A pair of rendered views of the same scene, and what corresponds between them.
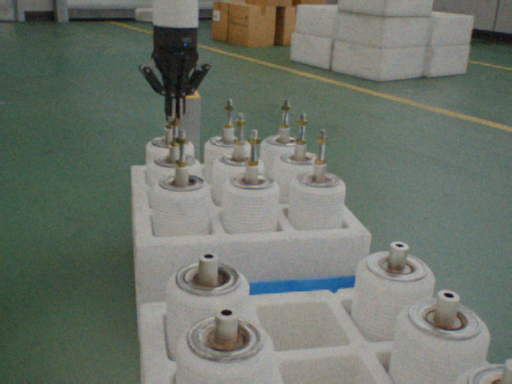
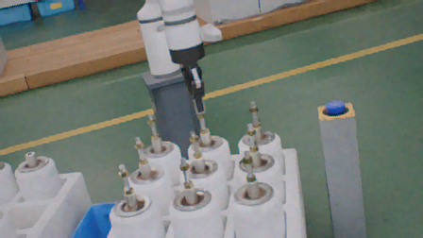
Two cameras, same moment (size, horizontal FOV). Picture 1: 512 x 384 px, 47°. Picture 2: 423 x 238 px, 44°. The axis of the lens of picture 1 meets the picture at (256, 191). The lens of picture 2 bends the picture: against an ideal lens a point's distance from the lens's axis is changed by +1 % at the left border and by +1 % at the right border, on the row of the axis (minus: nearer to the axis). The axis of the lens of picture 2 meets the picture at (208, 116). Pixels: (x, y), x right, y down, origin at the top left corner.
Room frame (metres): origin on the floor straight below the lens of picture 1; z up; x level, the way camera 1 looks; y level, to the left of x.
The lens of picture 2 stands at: (1.50, -0.84, 0.76)
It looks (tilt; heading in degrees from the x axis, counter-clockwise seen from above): 22 degrees down; 115
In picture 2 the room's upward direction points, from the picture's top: 12 degrees counter-clockwise
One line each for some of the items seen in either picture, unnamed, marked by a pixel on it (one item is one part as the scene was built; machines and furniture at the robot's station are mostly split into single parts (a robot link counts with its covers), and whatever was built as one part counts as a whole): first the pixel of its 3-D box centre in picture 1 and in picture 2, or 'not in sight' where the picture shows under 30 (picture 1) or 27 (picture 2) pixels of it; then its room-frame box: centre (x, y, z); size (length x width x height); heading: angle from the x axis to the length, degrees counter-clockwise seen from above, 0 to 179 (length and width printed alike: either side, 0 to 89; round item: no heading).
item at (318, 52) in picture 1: (331, 49); not in sight; (4.04, -0.45, 0.09); 0.39 x 0.39 x 0.18; 37
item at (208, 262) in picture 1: (208, 269); (31, 160); (0.61, 0.05, 0.26); 0.02 x 0.02 x 0.03
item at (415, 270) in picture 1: (396, 266); not in sight; (0.66, -0.18, 0.25); 0.08 x 0.08 x 0.01
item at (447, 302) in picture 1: (446, 308); not in sight; (0.55, -0.21, 0.26); 0.02 x 0.02 x 0.03
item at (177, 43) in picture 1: (175, 49); (189, 61); (1.03, 0.15, 0.45); 0.08 x 0.08 x 0.09
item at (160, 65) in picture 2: not in sight; (160, 46); (0.75, 0.54, 0.39); 0.09 x 0.09 x 0.17; 36
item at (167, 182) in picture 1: (181, 183); (159, 149); (0.92, 0.12, 0.25); 0.08 x 0.08 x 0.01
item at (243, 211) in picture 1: (249, 230); (156, 211); (0.94, 0.01, 0.16); 0.10 x 0.10 x 0.18
